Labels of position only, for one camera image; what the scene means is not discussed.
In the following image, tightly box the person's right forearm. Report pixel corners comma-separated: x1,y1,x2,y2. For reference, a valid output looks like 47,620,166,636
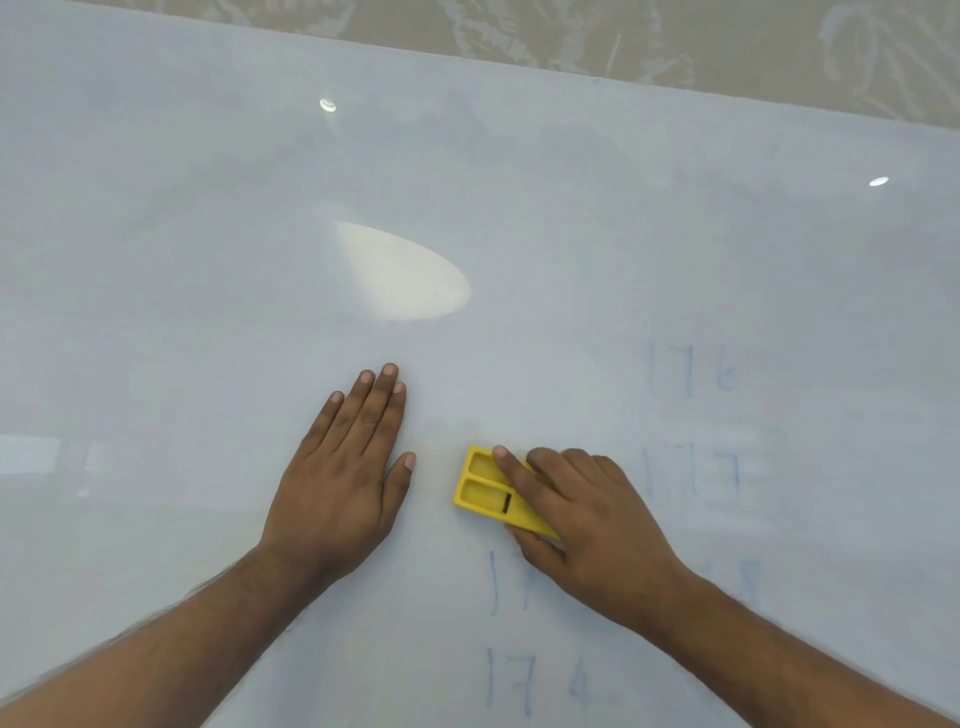
637,573,960,728

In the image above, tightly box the person's left hand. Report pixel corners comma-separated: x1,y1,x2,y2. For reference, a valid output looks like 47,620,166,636
257,363,417,585

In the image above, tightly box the person's left forearm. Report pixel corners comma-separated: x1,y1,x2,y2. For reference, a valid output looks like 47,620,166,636
0,541,340,728

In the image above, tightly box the yellow whiteboard eraser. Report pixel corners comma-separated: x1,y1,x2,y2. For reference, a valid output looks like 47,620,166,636
453,445,564,543

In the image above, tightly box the person's right hand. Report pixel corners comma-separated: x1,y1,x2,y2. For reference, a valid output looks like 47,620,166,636
491,444,702,637

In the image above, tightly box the white whiteboard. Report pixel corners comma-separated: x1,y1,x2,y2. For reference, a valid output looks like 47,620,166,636
0,0,960,728

